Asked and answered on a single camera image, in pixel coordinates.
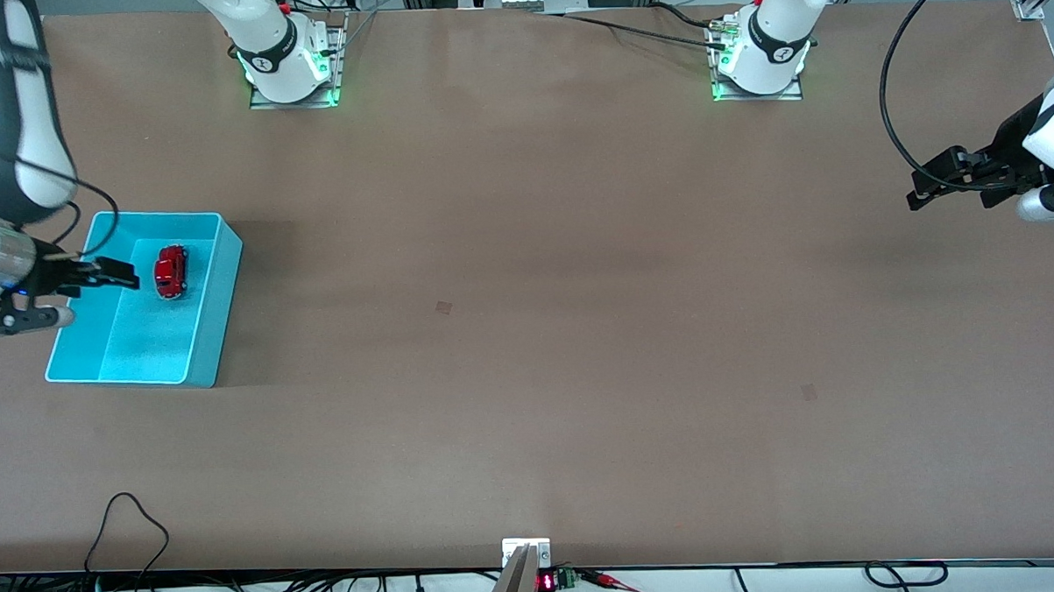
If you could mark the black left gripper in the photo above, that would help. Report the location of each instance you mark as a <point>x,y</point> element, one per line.
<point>1006,146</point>

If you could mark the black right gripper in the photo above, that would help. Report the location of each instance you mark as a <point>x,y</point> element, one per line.
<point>55,276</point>

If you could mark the red beetle toy car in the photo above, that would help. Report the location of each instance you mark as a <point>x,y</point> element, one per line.
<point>171,272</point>

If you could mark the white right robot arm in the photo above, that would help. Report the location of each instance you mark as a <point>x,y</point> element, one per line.
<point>30,112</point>

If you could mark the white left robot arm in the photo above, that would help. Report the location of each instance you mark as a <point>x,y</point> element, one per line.
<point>776,33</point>

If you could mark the blue plastic box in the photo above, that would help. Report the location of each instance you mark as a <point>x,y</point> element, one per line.
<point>151,335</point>

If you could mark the red clip lead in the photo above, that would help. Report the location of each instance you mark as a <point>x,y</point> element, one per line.
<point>616,584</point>

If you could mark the red digit display module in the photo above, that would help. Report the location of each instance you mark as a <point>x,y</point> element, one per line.
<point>547,583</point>

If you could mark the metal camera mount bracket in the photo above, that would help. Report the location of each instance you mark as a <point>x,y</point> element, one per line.
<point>523,568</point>

